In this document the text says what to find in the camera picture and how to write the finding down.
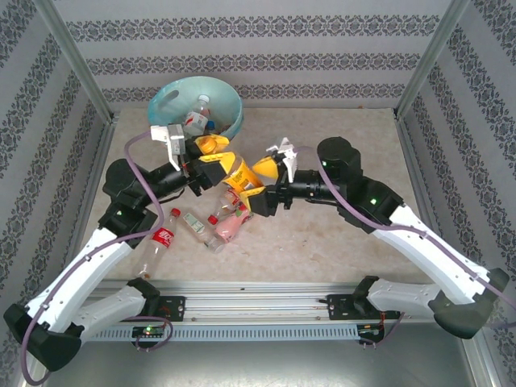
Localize orange juice bottle orange cap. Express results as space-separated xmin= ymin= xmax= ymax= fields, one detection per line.
xmin=200 ymin=135 xmax=268 ymax=195

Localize clear bottle red-white label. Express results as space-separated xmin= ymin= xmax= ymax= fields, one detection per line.
xmin=183 ymin=94 xmax=213 ymax=136

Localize pink drink bottle white cap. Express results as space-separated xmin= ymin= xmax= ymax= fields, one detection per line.
xmin=215 ymin=201 xmax=255 ymax=245

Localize small clear bottle green-white label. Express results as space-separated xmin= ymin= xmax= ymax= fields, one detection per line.
xmin=183 ymin=212 xmax=226 ymax=255

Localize cream plastic waste bin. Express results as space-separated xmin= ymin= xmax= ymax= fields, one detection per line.
xmin=159 ymin=120 xmax=243 ymax=190

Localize beige trash bin blue liner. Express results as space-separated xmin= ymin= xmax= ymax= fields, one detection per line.
xmin=147 ymin=76 xmax=246 ymax=140

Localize clear bottle orange-red label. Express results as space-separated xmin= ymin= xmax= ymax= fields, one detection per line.
xmin=206 ymin=187 xmax=243 ymax=226

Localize clear cola bottle red label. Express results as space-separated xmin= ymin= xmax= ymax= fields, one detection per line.
xmin=135 ymin=207 xmax=183 ymax=282

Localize small circuit board green light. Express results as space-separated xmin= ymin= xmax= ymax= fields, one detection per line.
xmin=131 ymin=325 xmax=167 ymax=339

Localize grey sheet metal shelf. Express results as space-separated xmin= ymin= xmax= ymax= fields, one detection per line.
xmin=19 ymin=322 xmax=497 ymax=387

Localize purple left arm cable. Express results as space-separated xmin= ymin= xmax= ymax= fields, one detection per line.
xmin=19 ymin=131 xmax=175 ymax=384

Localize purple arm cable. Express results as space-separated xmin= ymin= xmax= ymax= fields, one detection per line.
xmin=19 ymin=131 xmax=175 ymax=384
xmin=293 ymin=145 xmax=516 ymax=350

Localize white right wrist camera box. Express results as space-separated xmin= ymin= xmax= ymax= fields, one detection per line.
xmin=264 ymin=136 xmax=300 ymax=182

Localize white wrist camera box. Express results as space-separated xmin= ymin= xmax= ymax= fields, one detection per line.
xmin=150 ymin=123 xmax=187 ymax=171
xmin=264 ymin=136 xmax=300 ymax=182

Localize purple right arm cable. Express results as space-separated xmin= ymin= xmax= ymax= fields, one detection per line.
xmin=293 ymin=145 xmax=516 ymax=350

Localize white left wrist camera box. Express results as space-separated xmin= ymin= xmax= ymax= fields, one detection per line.
xmin=150 ymin=123 xmax=187 ymax=171

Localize aluminium left side rail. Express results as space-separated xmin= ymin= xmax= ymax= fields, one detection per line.
xmin=76 ymin=112 xmax=120 ymax=227

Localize aluminium right side rail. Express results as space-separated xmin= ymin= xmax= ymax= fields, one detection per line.
xmin=393 ymin=112 xmax=460 ymax=289

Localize aluminium mounting rail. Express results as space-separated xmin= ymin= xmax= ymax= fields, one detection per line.
xmin=38 ymin=280 xmax=479 ymax=323

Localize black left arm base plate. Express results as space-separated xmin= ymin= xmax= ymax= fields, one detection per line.
xmin=112 ymin=296 xmax=187 ymax=323

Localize grey slotted cable duct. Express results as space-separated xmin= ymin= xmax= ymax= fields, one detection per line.
xmin=80 ymin=325 xmax=386 ymax=343

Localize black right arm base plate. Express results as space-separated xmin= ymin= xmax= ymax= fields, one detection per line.
xmin=326 ymin=293 xmax=402 ymax=322

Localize aluminium left frame post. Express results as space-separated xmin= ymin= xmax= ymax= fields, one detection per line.
xmin=34 ymin=0 xmax=116 ymax=122

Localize aluminium frame post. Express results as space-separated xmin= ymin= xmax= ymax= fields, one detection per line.
xmin=34 ymin=0 xmax=116 ymax=122
xmin=393 ymin=0 xmax=471 ymax=118

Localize aluminium right frame post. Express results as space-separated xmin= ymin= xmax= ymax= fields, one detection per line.
xmin=393 ymin=0 xmax=471 ymax=118

